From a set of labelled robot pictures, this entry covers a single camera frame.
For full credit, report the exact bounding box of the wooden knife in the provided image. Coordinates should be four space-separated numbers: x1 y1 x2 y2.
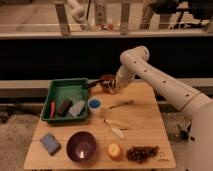
104 119 131 130

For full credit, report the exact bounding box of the red marker in tray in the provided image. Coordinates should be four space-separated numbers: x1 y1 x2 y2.
50 101 56 119

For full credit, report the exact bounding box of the dark brush block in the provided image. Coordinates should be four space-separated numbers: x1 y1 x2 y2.
57 99 73 117

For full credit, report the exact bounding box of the orange fruit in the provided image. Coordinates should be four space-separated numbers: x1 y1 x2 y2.
107 143 122 160

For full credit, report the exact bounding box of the grey cloth in tray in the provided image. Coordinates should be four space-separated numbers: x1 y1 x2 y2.
68 100 86 117

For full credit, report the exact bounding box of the blue sponge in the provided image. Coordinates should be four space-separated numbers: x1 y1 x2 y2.
40 133 61 156

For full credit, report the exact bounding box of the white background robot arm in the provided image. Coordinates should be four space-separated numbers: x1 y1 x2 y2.
67 0 91 31

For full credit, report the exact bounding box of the wooden spoon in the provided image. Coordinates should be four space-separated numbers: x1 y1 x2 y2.
109 100 134 109

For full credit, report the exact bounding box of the bunch of dark grapes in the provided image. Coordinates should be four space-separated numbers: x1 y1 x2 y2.
126 146 159 163

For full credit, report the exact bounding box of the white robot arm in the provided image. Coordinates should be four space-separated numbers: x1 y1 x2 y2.
116 46 213 171

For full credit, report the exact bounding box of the white cup blue inside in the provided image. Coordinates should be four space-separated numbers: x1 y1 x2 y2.
87 97 102 115

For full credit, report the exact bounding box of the red-brown pan with handle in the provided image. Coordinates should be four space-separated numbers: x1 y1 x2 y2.
83 74 116 93

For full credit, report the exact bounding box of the purple bowl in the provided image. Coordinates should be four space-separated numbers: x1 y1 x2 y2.
66 131 97 163

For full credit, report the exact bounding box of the green plastic tray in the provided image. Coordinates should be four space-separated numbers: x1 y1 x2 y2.
41 78 88 124

